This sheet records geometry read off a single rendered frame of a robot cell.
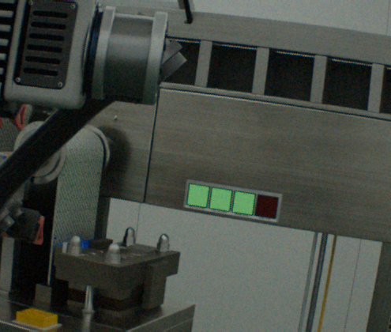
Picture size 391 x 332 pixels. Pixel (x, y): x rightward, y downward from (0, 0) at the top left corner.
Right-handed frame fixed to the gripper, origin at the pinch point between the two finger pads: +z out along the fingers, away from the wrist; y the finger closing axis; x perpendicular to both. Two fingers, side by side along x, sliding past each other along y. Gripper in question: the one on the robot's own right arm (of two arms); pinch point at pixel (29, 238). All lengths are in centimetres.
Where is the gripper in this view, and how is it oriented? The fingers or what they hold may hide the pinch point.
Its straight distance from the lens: 216.2
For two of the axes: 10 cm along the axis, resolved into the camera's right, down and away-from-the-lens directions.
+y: 9.4, 1.4, -3.1
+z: 2.0, 5.0, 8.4
